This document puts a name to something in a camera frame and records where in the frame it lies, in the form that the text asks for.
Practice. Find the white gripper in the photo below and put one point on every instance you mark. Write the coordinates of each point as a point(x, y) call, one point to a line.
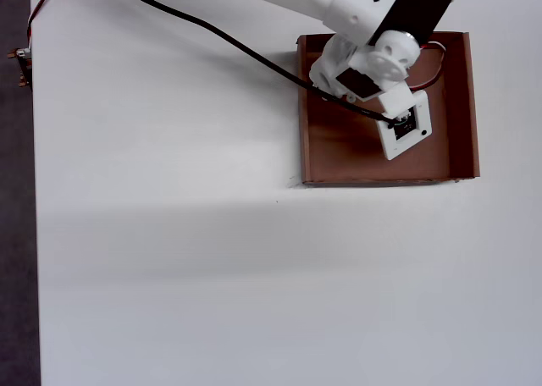
point(323, 76)

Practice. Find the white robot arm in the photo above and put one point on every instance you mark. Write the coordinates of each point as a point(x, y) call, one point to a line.
point(339, 1)

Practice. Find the brown cardboard box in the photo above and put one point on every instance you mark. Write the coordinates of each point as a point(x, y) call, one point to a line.
point(339, 157)

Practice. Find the controller circuit board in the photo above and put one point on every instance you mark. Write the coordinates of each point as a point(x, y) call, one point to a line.
point(21, 68)

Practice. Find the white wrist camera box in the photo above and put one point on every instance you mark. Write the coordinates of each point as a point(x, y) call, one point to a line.
point(394, 147)

